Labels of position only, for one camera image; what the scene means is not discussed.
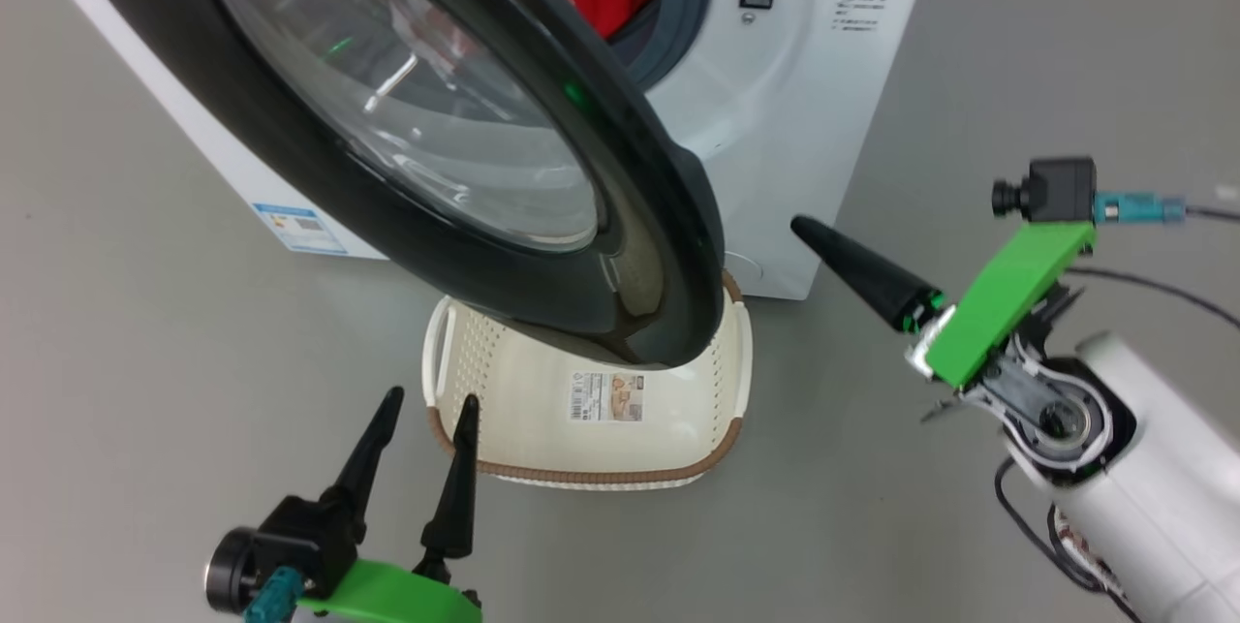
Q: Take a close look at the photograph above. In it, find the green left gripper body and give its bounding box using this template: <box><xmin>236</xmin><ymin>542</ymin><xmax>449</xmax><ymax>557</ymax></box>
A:
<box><xmin>295</xmin><ymin>560</ymin><xmax>482</xmax><ymax>623</ymax></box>

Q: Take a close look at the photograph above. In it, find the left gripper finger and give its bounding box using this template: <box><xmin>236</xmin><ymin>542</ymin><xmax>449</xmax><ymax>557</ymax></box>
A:
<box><xmin>329</xmin><ymin>386</ymin><xmax>405</xmax><ymax>546</ymax></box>
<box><xmin>419</xmin><ymin>393</ymin><xmax>482</xmax><ymax>585</ymax></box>

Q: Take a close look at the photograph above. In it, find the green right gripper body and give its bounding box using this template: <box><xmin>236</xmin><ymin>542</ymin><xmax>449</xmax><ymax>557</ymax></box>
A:
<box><xmin>906</xmin><ymin>221</ymin><xmax>1098</xmax><ymax>421</ymax></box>

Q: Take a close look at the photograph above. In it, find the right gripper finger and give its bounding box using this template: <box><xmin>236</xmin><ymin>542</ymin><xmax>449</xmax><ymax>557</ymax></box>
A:
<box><xmin>790</xmin><ymin>214</ymin><xmax>946</xmax><ymax>333</ymax></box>

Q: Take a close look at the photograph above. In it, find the black round glass door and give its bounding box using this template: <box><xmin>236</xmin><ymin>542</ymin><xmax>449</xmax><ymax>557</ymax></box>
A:
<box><xmin>53</xmin><ymin>0</ymin><xmax>728</xmax><ymax>369</ymax></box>

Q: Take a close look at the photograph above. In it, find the cream perforated laundry basket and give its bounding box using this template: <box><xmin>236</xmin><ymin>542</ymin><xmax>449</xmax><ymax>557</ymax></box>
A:
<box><xmin>422</xmin><ymin>269</ymin><xmax>754</xmax><ymax>491</ymax></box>

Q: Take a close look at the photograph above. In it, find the white front-load washing machine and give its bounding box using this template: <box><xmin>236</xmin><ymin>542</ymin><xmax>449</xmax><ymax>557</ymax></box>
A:
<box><xmin>15</xmin><ymin>0</ymin><xmax>943</xmax><ymax>301</ymax></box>

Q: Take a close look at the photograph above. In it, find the basket product label sticker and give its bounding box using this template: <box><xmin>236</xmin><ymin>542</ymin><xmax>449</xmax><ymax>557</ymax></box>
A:
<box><xmin>569</xmin><ymin>371</ymin><xmax>645</xmax><ymax>423</ymax></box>

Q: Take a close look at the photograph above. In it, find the grey rubber door gasket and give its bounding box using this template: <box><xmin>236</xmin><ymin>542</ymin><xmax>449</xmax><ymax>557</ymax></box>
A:
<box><xmin>608</xmin><ymin>0</ymin><xmax>714</xmax><ymax>91</ymax></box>

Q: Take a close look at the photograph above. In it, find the blue energy label sticker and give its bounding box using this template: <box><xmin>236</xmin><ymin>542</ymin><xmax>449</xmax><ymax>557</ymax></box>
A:
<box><xmin>252</xmin><ymin>202</ymin><xmax>350</xmax><ymax>257</ymax></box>

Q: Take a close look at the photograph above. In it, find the teal left camera connector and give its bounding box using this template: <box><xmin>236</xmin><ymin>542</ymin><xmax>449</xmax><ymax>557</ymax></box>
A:
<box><xmin>242</xmin><ymin>565</ymin><xmax>303</xmax><ymax>623</ymax></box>

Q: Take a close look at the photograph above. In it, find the teal camera connector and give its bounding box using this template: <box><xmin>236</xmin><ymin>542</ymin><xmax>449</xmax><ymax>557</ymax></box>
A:
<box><xmin>1095</xmin><ymin>192</ymin><xmax>1188</xmax><ymax>227</ymax></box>
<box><xmin>242</xmin><ymin>565</ymin><xmax>303</xmax><ymax>623</ymax></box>

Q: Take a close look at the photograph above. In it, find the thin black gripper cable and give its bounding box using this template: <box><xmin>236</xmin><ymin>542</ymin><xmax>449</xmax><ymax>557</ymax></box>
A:
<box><xmin>1066</xmin><ymin>265</ymin><xmax>1240</xmax><ymax>329</ymax></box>

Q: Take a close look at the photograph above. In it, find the teal right camera connector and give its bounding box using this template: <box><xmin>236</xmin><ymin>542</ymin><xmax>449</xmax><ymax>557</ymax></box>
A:
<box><xmin>1095</xmin><ymin>192</ymin><xmax>1188</xmax><ymax>227</ymax></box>

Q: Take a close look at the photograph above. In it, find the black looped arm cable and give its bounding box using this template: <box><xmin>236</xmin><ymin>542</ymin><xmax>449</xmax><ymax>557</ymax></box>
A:
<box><xmin>995</xmin><ymin>458</ymin><xmax>1144</xmax><ymax>623</ymax></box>

